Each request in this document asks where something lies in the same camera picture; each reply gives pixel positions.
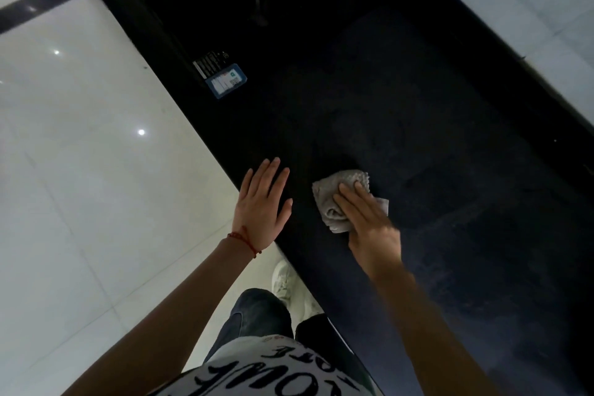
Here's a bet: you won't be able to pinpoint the person's right forearm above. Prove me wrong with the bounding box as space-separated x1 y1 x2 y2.
370 266 503 396

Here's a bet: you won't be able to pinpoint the person's right hand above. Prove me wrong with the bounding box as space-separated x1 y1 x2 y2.
332 181 403 280

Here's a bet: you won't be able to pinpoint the person's left hand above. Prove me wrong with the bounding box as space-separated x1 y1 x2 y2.
231 157 294 252

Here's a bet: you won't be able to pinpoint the black stone countertop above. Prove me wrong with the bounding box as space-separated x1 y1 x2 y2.
64 0 594 396

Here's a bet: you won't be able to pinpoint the person's left forearm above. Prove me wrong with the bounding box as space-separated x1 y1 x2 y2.
60 236 255 396

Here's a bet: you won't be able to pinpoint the red string bracelet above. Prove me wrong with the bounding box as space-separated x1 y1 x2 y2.
226 225 262 259

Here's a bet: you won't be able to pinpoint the grey cleaning rag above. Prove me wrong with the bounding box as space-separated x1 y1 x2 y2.
311 169 390 235

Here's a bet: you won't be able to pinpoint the white printed t-shirt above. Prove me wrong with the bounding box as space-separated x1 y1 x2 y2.
148 334 387 396

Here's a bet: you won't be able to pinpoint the white sneaker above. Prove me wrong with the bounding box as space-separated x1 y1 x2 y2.
296 291 325 323
271 260 298 304

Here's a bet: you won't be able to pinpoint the dark blue jeans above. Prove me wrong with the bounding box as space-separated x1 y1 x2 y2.
204 288 373 388

